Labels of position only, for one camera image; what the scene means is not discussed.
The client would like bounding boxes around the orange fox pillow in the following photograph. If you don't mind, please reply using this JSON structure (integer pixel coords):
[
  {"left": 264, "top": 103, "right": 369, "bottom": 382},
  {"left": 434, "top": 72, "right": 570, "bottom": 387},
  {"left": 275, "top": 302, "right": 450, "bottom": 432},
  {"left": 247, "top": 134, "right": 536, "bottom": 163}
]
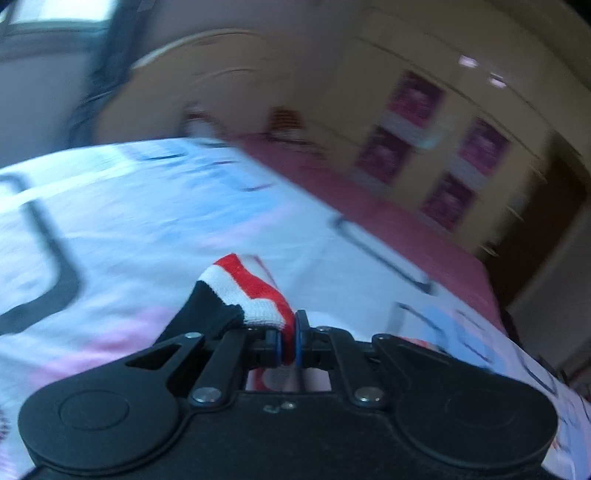
[{"left": 266, "top": 107, "right": 305, "bottom": 142}]

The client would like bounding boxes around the dark brown door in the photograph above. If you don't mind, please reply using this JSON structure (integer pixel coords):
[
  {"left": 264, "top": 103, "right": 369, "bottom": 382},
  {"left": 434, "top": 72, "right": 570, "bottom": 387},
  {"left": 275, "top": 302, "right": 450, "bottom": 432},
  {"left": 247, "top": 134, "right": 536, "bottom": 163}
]
[{"left": 485, "top": 157, "right": 588, "bottom": 309}]

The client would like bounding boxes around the lower right purple poster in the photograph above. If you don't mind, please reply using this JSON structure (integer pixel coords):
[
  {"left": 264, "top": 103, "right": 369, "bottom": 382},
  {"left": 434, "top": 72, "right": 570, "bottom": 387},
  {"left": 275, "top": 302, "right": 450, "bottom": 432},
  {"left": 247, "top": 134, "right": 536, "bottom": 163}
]
[{"left": 420, "top": 172, "right": 476, "bottom": 233}]

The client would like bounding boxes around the cream rounded headboard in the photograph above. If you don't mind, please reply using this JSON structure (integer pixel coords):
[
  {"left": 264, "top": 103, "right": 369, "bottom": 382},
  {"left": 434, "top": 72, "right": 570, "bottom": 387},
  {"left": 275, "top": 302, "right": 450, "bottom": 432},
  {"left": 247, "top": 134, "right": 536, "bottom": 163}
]
[{"left": 93, "top": 29, "right": 294, "bottom": 144}]

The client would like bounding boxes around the patterned white bed sheet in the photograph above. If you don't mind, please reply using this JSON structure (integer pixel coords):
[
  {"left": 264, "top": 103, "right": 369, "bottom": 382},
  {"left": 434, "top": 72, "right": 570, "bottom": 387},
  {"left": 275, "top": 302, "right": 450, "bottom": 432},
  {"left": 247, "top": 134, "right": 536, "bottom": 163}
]
[{"left": 1, "top": 139, "right": 590, "bottom": 479}]

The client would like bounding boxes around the upper right purple poster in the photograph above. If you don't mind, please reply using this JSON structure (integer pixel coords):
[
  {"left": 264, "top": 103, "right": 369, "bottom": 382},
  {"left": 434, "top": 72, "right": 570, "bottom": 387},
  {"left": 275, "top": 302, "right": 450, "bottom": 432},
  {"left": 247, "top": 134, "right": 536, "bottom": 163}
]
[{"left": 450, "top": 118, "right": 510, "bottom": 191}]

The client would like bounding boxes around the cream wardrobe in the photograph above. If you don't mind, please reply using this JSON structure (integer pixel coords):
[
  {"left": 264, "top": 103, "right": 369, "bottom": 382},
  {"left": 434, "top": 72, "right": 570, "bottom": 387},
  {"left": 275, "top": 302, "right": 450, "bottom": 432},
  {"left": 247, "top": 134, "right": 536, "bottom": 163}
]
[{"left": 308, "top": 1, "right": 590, "bottom": 251}]

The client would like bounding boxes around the blue curtain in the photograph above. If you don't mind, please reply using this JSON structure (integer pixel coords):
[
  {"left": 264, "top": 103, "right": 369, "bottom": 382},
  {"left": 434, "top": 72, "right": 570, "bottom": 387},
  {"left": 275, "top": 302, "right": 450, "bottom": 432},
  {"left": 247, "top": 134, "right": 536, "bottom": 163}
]
[{"left": 64, "top": 0, "right": 155, "bottom": 148}]

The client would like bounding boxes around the upper left purple poster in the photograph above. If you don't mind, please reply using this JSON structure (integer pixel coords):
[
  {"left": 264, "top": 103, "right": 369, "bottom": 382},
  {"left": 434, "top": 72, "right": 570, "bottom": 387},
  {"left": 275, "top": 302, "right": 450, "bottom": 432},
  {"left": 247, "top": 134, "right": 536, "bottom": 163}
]
[{"left": 380, "top": 70, "right": 446, "bottom": 146}]

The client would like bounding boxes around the purple poster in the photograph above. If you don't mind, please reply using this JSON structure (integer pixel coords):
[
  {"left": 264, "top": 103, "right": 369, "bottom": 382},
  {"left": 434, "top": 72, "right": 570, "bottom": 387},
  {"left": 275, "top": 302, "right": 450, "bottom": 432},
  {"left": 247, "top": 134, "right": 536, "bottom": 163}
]
[
  {"left": 380, "top": 70, "right": 446, "bottom": 146},
  {"left": 353, "top": 127, "right": 413, "bottom": 186},
  {"left": 420, "top": 172, "right": 476, "bottom": 233},
  {"left": 450, "top": 118, "right": 510, "bottom": 191}
]

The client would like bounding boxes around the window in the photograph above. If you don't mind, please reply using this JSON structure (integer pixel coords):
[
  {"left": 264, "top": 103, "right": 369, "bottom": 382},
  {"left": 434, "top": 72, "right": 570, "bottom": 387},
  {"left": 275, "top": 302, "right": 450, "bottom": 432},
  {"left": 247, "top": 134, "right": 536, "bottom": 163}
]
[{"left": 1, "top": 0, "right": 118, "bottom": 35}]

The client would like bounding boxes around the striped knit sweater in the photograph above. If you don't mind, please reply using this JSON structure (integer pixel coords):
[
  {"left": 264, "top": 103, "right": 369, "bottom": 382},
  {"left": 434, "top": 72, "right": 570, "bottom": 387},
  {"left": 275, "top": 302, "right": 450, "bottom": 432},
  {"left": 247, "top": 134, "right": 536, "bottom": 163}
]
[{"left": 157, "top": 253, "right": 300, "bottom": 392}]

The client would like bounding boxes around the pink bed cover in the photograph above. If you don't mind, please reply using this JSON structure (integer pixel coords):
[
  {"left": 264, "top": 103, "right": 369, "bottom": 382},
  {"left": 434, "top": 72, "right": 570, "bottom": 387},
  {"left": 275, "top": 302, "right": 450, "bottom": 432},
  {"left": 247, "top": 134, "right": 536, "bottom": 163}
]
[{"left": 238, "top": 135, "right": 506, "bottom": 332}]

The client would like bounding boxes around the lower left purple poster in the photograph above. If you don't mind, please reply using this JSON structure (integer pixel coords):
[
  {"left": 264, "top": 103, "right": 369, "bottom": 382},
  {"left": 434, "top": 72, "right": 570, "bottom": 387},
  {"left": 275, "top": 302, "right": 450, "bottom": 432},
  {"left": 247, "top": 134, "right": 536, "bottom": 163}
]
[{"left": 353, "top": 127, "right": 413, "bottom": 186}]

